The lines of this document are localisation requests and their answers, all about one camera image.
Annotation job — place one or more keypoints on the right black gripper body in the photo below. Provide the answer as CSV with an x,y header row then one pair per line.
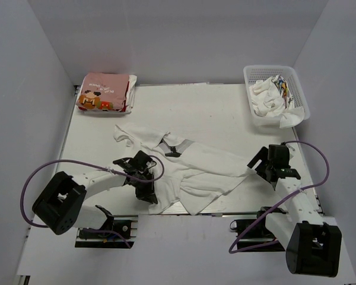
x,y
269,166

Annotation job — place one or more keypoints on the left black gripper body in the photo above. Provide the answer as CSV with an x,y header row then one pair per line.
x,y
146,176

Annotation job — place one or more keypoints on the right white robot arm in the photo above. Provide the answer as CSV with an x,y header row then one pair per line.
x,y
312,246

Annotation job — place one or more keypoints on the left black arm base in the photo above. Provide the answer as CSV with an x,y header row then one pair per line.
x,y
120,233

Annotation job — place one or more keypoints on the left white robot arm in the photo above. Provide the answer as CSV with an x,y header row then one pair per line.
x,y
60,206

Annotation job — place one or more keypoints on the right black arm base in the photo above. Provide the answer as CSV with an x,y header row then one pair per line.
x,y
257,239

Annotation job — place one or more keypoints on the crumpled white shirt in basket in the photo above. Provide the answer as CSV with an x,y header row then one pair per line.
x,y
272,99

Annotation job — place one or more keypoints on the pink folded t shirt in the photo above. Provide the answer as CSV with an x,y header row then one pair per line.
x,y
103,92

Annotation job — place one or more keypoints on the white plastic basket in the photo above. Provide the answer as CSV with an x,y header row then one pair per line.
x,y
252,73

